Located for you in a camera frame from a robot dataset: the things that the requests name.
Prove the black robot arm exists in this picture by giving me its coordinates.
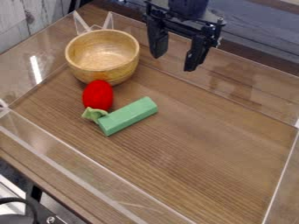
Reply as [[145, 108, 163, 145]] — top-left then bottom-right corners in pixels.
[[144, 0, 225, 72]]

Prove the black cable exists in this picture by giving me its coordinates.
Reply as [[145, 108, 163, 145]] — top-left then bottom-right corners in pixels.
[[0, 197, 40, 224]]

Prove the wooden bowl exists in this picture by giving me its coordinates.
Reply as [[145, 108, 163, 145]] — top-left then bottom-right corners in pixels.
[[64, 29, 140, 86]]

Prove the green rectangular block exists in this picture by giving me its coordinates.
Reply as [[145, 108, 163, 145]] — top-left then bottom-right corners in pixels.
[[97, 96, 157, 136]]

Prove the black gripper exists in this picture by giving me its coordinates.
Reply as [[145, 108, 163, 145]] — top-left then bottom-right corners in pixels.
[[144, 0, 225, 72]]

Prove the black metal table bracket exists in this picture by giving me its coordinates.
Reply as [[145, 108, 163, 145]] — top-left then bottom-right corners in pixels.
[[24, 183, 74, 224]]

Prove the red felt strawberry toy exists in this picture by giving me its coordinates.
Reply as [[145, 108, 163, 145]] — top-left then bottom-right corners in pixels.
[[81, 80, 113, 123]]

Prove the clear acrylic table barrier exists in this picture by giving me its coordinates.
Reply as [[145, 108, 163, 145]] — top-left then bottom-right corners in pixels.
[[0, 17, 299, 224]]

